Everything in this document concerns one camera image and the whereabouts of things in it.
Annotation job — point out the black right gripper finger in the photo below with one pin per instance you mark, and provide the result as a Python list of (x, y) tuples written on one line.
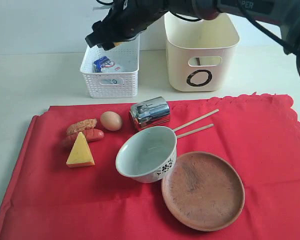
[(109, 44), (99, 31)]

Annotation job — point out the yellow lemon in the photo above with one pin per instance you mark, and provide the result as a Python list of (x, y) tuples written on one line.
[(116, 44)]

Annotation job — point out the shiny metal cup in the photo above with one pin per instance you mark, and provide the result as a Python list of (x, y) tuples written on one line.
[(149, 113)]

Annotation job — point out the lower wooden chopstick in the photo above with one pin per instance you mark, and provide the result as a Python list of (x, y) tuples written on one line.
[(195, 131)]

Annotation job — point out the upper wooden chopstick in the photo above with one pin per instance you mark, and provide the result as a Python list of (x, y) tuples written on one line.
[(195, 120)]

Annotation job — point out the white floral ceramic bowl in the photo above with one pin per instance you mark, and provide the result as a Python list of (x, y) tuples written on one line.
[(148, 155)]

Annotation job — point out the white perforated plastic basket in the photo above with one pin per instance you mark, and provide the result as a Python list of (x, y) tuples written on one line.
[(127, 55)]

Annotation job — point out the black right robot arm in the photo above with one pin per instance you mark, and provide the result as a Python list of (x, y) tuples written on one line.
[(278, 19)]

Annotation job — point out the brown egg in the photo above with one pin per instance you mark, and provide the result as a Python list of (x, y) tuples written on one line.
[(111, 121)]

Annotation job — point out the wooden chopstick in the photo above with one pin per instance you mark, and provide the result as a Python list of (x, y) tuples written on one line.
[(195, 120), (195, 131)]

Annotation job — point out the cream plastic bin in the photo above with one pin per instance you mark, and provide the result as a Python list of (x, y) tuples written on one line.
[(199, 53)]

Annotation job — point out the blue white milk carton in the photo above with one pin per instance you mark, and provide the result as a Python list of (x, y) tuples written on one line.
[(107, 66)]

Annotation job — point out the red sausage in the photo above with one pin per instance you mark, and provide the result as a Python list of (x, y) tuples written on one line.
[(91, 135)]

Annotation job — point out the brown clay plate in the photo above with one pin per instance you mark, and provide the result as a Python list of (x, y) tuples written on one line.
[(203, 191)]

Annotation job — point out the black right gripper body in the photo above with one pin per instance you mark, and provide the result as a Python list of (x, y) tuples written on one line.
[(126, 19)]

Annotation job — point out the yellow cheese wedge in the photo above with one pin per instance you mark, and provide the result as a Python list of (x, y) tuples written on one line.
[(80, 154)]

